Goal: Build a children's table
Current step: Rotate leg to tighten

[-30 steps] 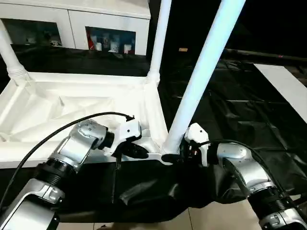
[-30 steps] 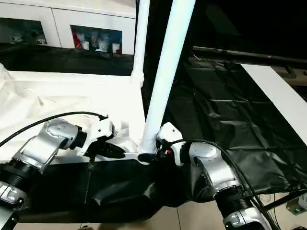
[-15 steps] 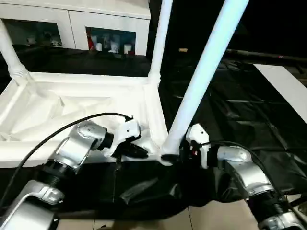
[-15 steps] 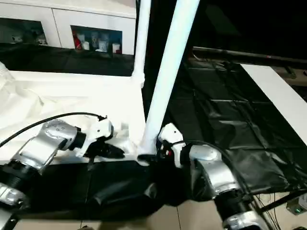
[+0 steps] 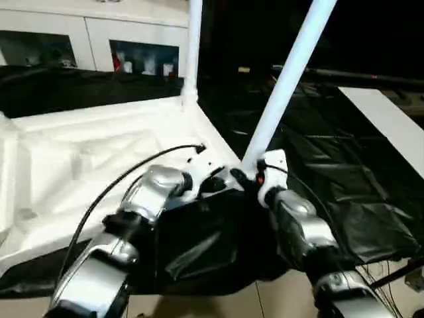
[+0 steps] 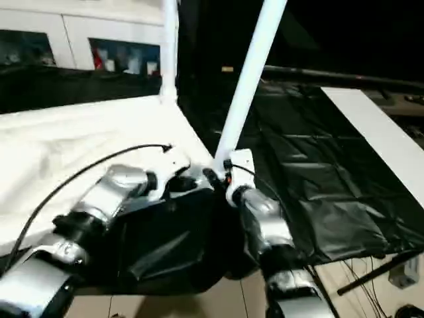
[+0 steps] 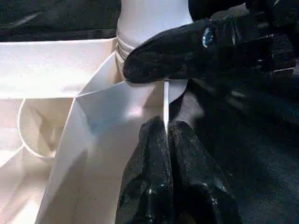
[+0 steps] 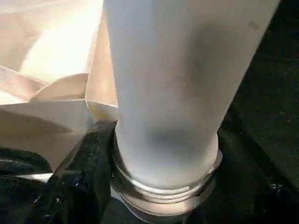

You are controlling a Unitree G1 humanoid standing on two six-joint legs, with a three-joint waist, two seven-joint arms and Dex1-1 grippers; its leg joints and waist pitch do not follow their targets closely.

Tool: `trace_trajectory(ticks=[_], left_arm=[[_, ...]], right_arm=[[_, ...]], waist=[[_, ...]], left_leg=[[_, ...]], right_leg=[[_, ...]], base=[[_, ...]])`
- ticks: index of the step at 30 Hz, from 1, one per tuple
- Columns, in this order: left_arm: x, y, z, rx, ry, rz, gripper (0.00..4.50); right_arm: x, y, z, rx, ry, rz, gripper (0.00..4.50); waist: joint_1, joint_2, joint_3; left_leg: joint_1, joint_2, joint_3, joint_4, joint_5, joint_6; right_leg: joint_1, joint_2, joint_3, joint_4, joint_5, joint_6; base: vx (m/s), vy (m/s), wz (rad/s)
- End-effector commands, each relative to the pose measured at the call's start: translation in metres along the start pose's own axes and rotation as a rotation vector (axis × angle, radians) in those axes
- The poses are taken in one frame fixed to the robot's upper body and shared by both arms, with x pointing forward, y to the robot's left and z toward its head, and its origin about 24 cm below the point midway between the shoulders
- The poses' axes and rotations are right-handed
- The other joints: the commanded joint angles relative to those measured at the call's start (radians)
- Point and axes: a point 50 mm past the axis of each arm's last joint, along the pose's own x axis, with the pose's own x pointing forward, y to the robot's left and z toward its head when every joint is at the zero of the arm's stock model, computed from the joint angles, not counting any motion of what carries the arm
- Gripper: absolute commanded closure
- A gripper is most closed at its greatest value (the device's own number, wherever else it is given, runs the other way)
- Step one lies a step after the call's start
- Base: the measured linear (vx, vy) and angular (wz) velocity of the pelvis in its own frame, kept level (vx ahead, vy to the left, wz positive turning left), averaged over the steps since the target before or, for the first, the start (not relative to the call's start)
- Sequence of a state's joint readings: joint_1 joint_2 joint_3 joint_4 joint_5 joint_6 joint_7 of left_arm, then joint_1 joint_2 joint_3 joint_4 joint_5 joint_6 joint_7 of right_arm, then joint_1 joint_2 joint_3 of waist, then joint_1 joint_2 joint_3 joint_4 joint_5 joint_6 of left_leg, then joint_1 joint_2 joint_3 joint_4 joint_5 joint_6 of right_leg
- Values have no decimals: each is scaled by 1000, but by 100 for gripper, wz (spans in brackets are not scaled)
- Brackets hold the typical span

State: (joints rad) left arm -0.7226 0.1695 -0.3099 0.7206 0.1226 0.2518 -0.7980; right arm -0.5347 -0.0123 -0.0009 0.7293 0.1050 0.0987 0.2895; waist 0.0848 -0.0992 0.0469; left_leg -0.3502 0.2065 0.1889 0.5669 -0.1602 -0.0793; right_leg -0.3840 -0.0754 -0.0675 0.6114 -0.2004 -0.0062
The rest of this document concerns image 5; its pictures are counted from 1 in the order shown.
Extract white plastic table leg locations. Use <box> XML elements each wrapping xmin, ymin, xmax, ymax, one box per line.
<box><xmin>181</xmin><ymin>0</ymin><xmax>203</xmax><ymax>106</ymax></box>
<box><xmin>240</xmin><ymin>0</ymin><xmax>339</xmax><ymax>174</ymax></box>

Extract white plastic table top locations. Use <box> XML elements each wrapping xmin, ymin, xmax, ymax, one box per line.
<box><xmin>0</xmin><ymin>95</ymin><xmax>248</xmax><ymax>276</ymax></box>

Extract black plastic mat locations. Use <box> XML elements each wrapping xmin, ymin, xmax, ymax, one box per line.
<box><xmin>0</xmin><ymin>64</ymin><xmax>424</xmax><ymax>299</ymax></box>

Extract white board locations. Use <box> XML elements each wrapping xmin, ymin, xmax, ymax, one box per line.
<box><xmin>337</xmin><ymin>86</ymin><xmax>424</xmax><ymax>167</ymax></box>

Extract black stand bar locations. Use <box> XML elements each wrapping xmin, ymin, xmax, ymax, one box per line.
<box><xmin>370</xmin><ymin>258</ymin><xmax>424</xmax><ymax>290</ymax></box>

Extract dark cabinet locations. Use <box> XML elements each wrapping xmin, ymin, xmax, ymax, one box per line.
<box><xmin>198</xmin><ymin>0</ymin><xmax>424</xmax><ymax>77</ymax></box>

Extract grey power supply box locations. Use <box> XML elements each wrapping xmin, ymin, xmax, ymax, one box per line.
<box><xmin>405</xmin><ymin>274</ymin><xmax>424</xmax><ymax>294</ymax></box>

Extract white cabinet with glass doors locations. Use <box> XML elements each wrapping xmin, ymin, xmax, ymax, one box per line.
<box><xmin>0</xmin><ymin>0</ymin><xmax>190</xmax><ymax>80</ymax></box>

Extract thin black floor cable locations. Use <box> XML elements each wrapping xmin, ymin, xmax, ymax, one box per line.
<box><xmin>359</xmin><ymin>260</ymin><xmax>424</xmax><ymax>318</ymax></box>

